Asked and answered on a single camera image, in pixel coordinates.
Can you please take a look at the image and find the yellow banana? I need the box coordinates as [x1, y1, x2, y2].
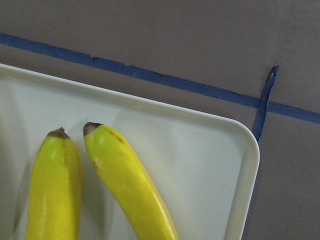
[83, 122, 179, 240]
[25, 127, 82, 240]

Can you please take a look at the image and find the white bear print tray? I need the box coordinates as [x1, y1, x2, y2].
[0, 65, 260, 240]

